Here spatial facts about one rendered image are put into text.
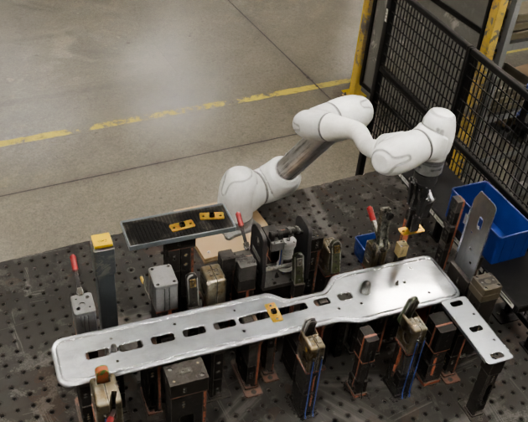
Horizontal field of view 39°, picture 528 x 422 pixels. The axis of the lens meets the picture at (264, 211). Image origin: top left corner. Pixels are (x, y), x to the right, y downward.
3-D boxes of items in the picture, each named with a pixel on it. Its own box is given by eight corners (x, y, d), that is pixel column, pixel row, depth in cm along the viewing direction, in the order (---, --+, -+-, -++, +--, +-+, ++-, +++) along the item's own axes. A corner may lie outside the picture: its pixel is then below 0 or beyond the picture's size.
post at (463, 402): (473, 426, 251) (497, 372, 233) (456, 400, 259) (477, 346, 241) (489, 421, 253) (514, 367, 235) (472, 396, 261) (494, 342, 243)
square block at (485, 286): (459, 360, 273) (484, 290, 251) (447, 344, 279) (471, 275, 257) (478, 355, 276) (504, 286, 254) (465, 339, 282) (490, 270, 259)
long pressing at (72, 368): (60, 397, 214) (59, 393, 213) (49, 340, 230) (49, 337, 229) (463, 297, 258) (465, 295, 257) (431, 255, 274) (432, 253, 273)
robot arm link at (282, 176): (240, 179, 328) (278, 166, 340) (256, 211, 325) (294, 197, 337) (326, 92, 264) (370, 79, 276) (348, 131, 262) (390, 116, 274)
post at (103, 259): (101, 343, 267) (92, 253, 240) (97, 328, 273) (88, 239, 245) (121, 338, 270) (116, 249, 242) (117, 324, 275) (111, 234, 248)
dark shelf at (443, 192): (515, 314, 252) (518, 308, 250) (389, 166, 316) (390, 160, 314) (566, 301, 259) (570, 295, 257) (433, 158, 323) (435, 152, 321)
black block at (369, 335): (353, 404, 255) (366, 348, 236) (339, 380, 262) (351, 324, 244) (373, 398, 257) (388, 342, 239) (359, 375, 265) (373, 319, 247)
